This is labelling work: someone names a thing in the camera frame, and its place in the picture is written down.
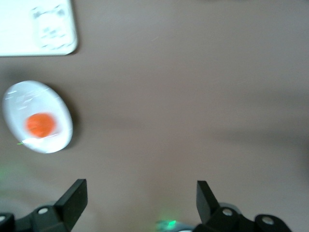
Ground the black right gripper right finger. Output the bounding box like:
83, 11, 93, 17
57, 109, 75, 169
192, 180, 293, 232

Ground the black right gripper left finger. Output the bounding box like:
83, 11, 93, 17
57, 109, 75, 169
0, 179, 88, 232

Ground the orange mandarin fruit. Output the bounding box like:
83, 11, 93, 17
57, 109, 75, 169
25, 113, 56, 138

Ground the white round plate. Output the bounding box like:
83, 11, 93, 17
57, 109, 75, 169
2, 80, 73, 154

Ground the cream bear print tray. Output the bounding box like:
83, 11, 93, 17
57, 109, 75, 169
0, 0, 78, 57

